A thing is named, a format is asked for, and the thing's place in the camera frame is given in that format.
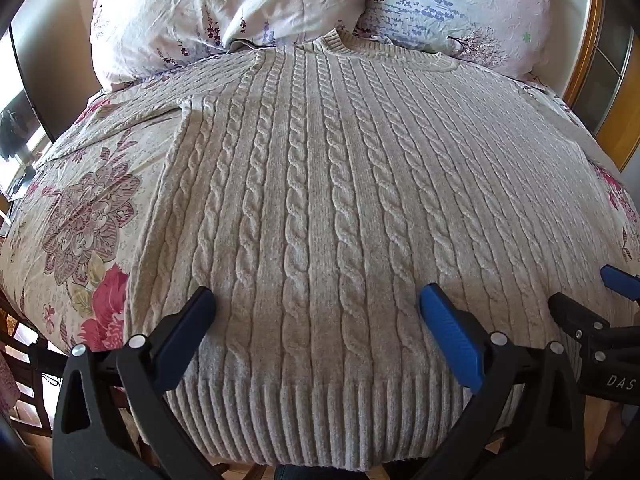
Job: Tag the wooden framed glass door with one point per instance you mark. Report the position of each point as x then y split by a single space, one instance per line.
600 70

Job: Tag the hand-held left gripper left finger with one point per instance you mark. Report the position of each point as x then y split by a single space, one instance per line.
186 339

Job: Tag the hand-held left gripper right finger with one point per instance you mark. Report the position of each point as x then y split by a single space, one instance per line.
450 336

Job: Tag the white headboard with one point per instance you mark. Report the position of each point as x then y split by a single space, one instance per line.
560 30

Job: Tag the floral bedsheet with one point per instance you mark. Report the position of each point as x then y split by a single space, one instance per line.
75 210

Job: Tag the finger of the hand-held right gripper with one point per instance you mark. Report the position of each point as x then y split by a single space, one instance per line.
622 282
575 316

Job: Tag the pink floral pillow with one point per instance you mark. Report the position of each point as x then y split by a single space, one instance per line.
215 5

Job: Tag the lavender print pillow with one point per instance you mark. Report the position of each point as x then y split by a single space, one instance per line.
450 5

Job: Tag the dark wooden chair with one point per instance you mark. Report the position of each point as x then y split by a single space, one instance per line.
25 355

